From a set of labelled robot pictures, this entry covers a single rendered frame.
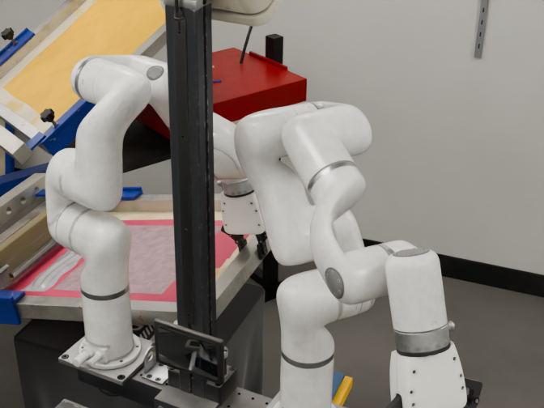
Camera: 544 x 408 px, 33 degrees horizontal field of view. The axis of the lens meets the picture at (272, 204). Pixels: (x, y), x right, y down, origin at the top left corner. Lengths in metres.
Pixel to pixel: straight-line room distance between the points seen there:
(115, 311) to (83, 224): 0.19
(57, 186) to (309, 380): 0.59
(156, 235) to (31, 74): 1.04
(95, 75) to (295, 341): 0.59
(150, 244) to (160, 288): 0.26
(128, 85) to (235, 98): 1.64
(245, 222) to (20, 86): 1.36
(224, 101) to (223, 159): 1.32
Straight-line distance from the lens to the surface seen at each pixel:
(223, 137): 1.84
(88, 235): 1.73
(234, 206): 2.04
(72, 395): 2.33
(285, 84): 3.38
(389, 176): 4.19
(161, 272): 2.17
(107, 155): 1.66
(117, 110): 1.62
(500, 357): 3.89
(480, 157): 4.06
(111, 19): 3.21
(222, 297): 1.94
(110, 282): 1.77
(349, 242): 1.58
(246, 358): 2.43
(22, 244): 2.33
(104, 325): 1.83
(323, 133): 1.41
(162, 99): 1.74
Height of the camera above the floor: 2.28
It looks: 28 degrees down
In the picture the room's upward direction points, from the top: 1 degrees clockwise
